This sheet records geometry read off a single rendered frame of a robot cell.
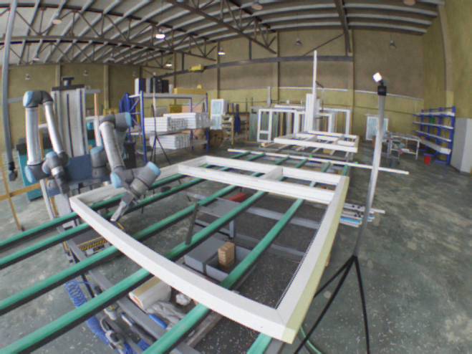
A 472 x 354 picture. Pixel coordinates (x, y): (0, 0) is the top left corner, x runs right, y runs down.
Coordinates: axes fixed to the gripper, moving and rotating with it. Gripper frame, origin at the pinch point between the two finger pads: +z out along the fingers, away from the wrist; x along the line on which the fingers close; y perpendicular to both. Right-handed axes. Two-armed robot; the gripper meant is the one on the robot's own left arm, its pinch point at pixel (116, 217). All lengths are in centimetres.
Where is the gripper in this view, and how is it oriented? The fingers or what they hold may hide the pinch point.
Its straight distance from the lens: 116.2
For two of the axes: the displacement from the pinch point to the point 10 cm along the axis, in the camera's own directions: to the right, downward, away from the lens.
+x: -3.4, 2.7, 9.0
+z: -5.0, 7.6, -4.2
